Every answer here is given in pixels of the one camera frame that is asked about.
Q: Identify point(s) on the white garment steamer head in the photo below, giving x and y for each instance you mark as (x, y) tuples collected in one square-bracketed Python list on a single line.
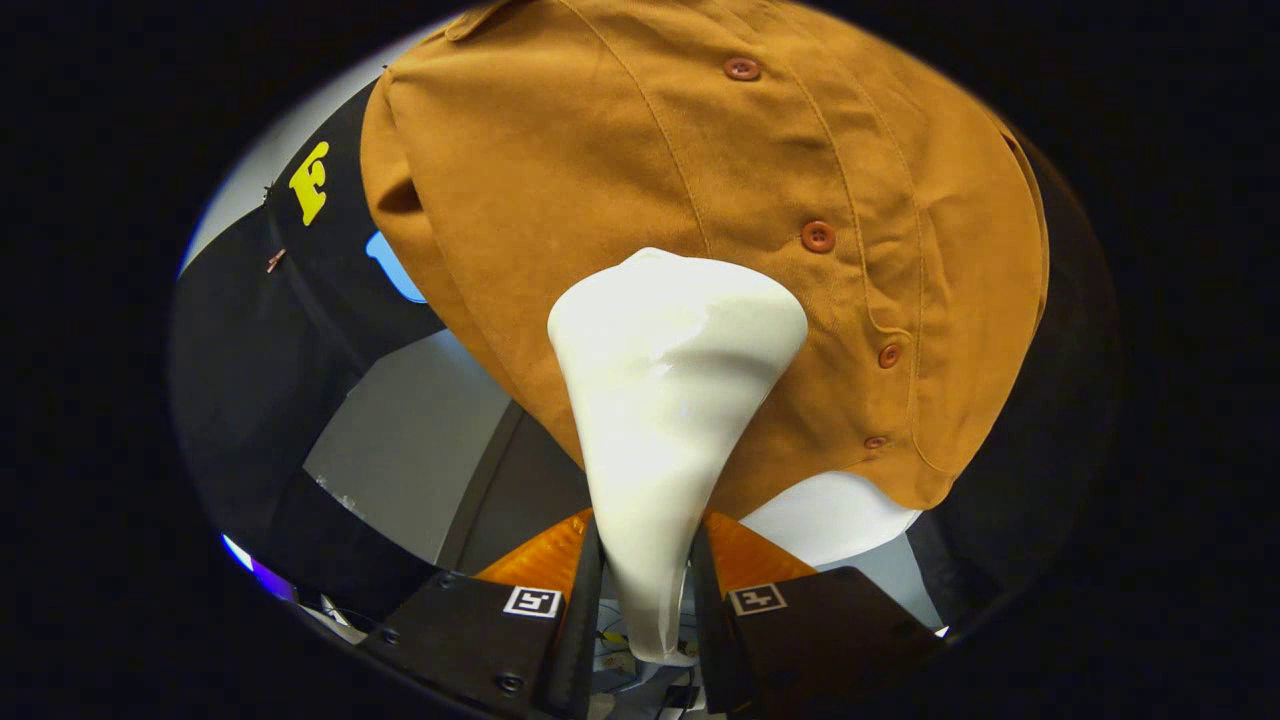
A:
[(660, 400)]

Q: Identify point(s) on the white mannequin torso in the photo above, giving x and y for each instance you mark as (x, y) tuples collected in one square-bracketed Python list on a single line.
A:
[(830, 520)]

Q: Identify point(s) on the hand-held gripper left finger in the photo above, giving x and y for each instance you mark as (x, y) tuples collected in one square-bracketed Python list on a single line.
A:
[(583, 640)]

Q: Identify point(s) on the black backdrop cloth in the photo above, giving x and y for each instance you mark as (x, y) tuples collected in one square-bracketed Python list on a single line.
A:
[(230, 380)]

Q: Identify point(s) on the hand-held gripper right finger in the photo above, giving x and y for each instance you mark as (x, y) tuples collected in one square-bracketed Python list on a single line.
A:
[(705, 640)]

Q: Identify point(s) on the orange button-up shirt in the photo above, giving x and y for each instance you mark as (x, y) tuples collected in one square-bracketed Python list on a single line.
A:
[(600, 150)]

